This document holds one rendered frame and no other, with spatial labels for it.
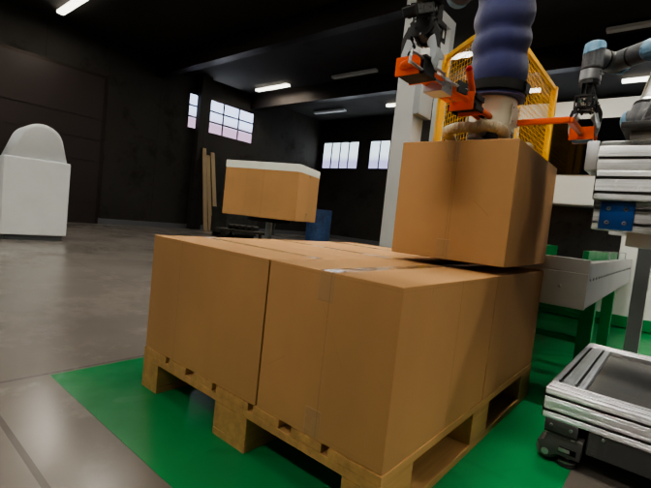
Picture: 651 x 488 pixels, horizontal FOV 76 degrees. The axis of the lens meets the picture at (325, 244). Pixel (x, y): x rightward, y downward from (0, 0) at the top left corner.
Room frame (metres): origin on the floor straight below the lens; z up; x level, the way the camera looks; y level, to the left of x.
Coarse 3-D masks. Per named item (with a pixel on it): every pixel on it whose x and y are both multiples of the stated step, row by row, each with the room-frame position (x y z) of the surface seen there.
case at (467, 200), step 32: (416, 160) 1.51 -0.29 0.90; (448, 160) 1.44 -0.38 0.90; (480, 160) 1.37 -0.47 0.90; (512, 160) 1.31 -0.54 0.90; (544, 160) 1.58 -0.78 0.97; (416, 192) 1.50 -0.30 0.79; (448, 192) 1.43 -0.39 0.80; (480, 192) 1.36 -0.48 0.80; (512, 192) 1.30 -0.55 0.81; (544, 192) 1.63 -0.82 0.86; (416, 224) 1.49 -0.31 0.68; (448, 224) 1.42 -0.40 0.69; (480, 224) 1.35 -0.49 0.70; (512, 224) 1.33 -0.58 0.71; (544, 224) 1.69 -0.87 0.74; (448, 256) 1.41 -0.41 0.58; (480, 256) 1.34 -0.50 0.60; (512, 256) 1.37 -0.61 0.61; (544, 256) 1.76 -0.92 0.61
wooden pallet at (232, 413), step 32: (160, 384) 1.42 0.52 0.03; (192, 384) 1.28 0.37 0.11; (512, 384) 1.67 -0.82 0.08; (224, 416) 1.17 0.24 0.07; (256, 416) 1.09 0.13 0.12; (480, 416) 1.31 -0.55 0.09; (320, 448) 0.95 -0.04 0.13; (448, 448) 1.22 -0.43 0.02; (352, 480) 0.88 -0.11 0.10; (384, 480) 0.85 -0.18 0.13; (416, 480) 1.04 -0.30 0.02
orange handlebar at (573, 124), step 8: (400, 64) 1.16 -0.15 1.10; (408, 64) 1.14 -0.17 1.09; (440, 80) 1.24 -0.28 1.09; (456, 88) 1.32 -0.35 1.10; (456, 96) 1.33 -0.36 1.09; (464, 96) 1.37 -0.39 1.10; (456, 104) 1.43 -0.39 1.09; (488, 112) 1.53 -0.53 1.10; (520, 120) 1.61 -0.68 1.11; (528, 120) 1.59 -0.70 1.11; (536, 120) 1.57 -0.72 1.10; (544, 120) 1.55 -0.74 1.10; (552, 120) 1.54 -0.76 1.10; (560, 120) 1.52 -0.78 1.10; (568, 120) 1.51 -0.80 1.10; (576, 128) 1.57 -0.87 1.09
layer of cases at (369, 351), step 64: (192, 256) 1.32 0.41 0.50; (256, 256) 1.13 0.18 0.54; (320, 256) 1.33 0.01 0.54; (384, 256) 1.62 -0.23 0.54; (192, 320) 1.30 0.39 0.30; (256, 320) 1.11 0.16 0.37; (320, 320) 0.97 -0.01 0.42; (384, 320) 0.87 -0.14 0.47; (448, 320) 1.03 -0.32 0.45; (512, 320) 1.48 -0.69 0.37; (256, 384) 1.10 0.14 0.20; (320, 384) 0.96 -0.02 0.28; (384, 384) 0.85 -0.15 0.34; (448, 384) 1.07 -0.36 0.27; (384, 448) 0.84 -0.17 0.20
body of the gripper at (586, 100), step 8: (584, 80) 1.66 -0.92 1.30; (592, 80) 1.64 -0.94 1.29; (584, 88) 1.68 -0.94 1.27; (592, 88) 1.65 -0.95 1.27; (576, 96) 1.67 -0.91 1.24; (584, 96) 1.66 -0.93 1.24; (592, 96) 1.64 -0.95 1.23; (576, 104) 1.73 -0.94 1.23; (584, 104) 1.66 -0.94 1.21; (592, 104) 1.65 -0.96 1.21; (584, 112) 1.70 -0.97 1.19; (592, 112) 1.70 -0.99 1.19
